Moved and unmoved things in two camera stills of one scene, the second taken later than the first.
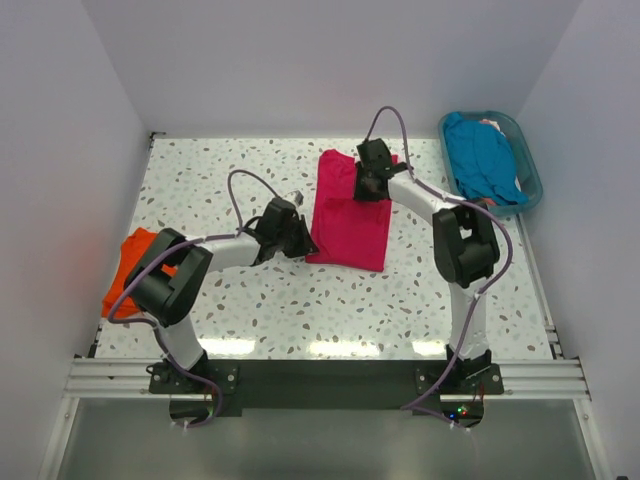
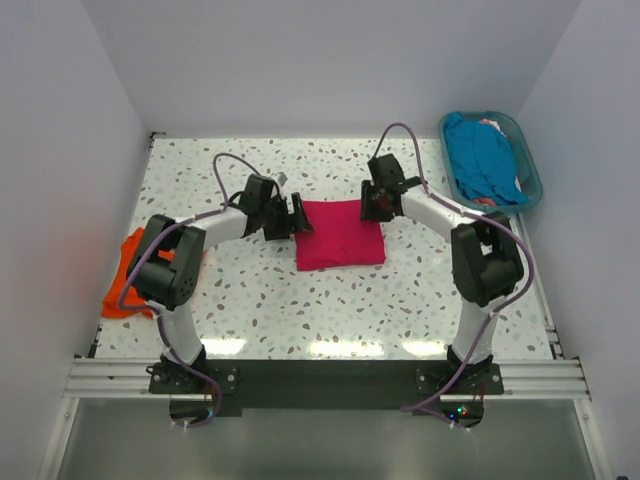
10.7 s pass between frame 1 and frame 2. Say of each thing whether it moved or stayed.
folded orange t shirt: stayed
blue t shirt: stayed
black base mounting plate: stayed
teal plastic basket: stayed
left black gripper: moved
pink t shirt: moved
